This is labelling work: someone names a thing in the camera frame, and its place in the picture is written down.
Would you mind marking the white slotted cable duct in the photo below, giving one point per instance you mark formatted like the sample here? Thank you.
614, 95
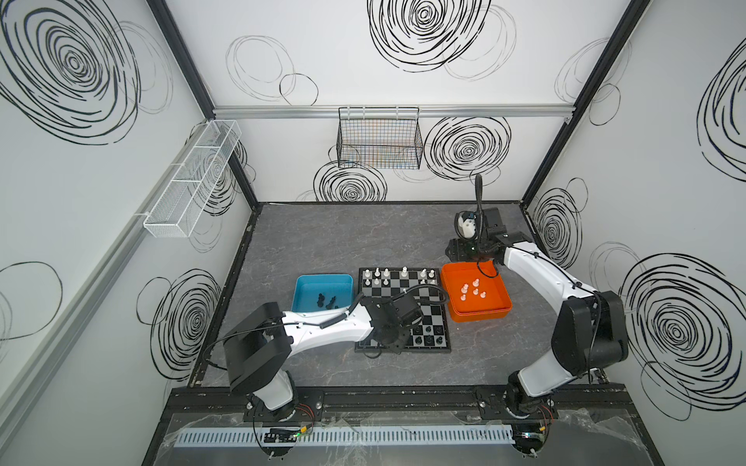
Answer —
333, 436

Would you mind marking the clear wire wall shelf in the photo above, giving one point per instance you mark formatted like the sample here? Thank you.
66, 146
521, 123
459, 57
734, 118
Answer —
186, 196

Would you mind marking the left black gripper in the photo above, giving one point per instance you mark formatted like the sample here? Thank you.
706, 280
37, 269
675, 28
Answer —
393, 336

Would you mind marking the teal plastic tray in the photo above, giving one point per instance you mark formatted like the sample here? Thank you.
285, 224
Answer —
308, 287

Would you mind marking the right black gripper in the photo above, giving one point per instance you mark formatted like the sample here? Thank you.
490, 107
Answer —
480, 212

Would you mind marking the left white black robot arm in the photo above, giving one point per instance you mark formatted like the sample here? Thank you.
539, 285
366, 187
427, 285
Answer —
257, 348

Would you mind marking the orange plastic tray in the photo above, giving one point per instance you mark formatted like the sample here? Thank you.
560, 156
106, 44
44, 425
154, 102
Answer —
497, 304

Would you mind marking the black mounting rail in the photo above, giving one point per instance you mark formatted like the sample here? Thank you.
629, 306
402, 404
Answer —
322, 402

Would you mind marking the black white chess board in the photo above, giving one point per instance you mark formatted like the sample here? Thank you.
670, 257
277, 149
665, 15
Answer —
430, 334

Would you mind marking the white pawn in orange tray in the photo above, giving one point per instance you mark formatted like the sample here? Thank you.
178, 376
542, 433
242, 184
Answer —
472, 289

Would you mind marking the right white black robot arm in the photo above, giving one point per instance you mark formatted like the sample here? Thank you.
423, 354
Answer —
589, 333

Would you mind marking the black wire basket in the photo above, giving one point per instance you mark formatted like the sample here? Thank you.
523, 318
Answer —
379, 137

